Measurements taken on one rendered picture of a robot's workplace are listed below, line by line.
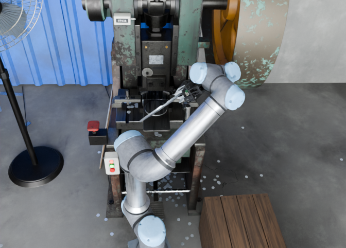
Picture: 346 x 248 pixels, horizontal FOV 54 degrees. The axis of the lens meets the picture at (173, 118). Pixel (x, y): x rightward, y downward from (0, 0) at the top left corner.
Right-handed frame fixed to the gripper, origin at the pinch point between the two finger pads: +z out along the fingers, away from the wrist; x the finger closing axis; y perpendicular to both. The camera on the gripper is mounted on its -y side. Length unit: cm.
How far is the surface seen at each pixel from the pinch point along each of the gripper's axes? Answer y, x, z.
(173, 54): -15.9, -15.8, 4.2
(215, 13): -61, -20, 3
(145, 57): -11.0, -21.7, 16.8
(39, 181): 31, 8, 136
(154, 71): -13.5, -13.8, 20.1
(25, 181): 37, 2, 141
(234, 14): -36.5, -15.5, -22.0
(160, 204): 3, 58, 66
